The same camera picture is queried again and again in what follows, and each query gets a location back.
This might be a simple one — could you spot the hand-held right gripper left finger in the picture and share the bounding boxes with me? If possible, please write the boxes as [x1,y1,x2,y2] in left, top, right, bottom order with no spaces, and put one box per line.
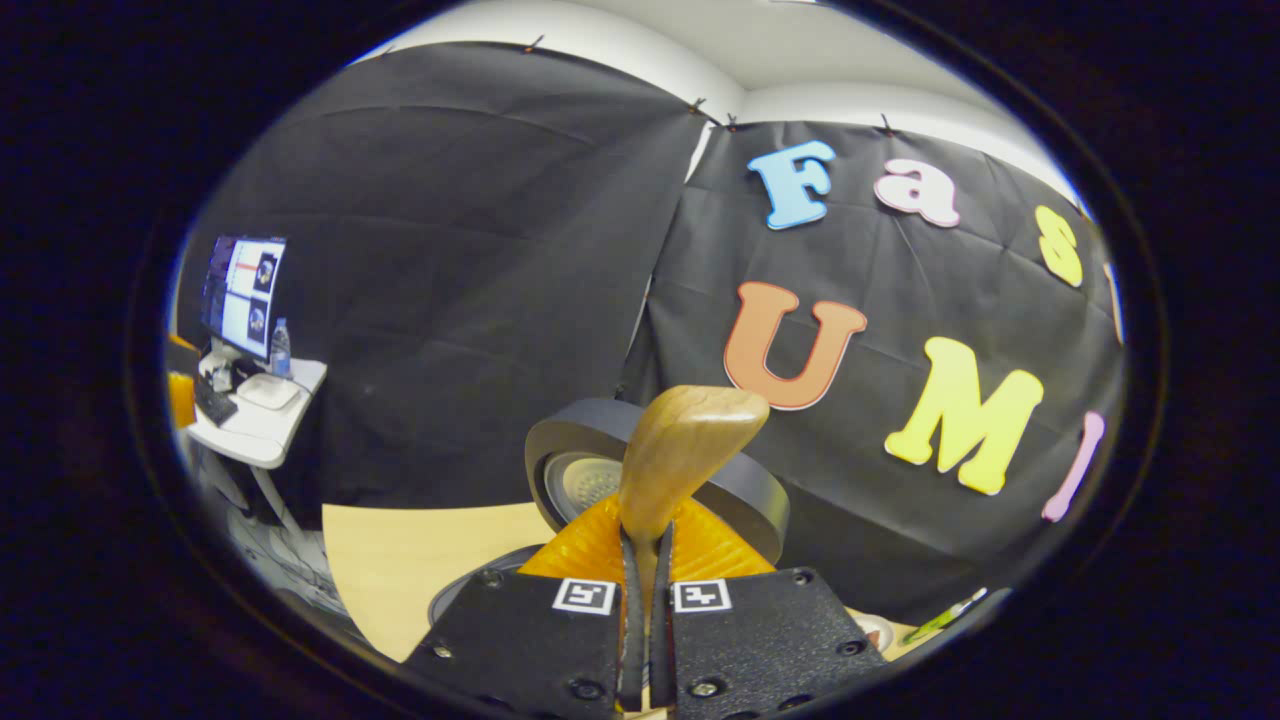
[403,493,646,720]

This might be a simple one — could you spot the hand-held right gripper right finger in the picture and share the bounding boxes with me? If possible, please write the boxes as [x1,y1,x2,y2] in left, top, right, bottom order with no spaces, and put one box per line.
[648,497,889,720]

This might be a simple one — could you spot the black rice cooker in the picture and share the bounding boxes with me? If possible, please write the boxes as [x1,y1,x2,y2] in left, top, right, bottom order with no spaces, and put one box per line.
[428,397,791,628]

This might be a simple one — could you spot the wooden spoon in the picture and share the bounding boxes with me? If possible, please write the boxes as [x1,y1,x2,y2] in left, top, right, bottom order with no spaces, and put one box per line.
[617,385,771,601]

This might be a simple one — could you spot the black keyboard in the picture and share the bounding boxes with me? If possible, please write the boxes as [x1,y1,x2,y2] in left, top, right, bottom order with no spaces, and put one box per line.
[192,375,239,428]

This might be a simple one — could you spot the white tray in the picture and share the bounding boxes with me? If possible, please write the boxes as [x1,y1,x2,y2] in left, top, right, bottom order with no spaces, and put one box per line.
[237,372,301,411]

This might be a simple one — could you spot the white side desk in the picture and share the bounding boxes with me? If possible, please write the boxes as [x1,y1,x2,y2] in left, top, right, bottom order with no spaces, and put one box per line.
[185,345,329,471]

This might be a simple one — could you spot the white round plate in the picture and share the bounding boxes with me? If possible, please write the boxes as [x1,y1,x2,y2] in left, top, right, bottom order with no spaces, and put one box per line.
[850,612,896,653]

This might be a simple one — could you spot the computer monitor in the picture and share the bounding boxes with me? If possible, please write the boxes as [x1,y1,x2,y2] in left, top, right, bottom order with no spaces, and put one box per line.
[200,235,288,363]

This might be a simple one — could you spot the black backdrop cloth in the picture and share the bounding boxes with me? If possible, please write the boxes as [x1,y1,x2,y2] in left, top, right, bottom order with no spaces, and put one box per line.
[175,42,1129,626]

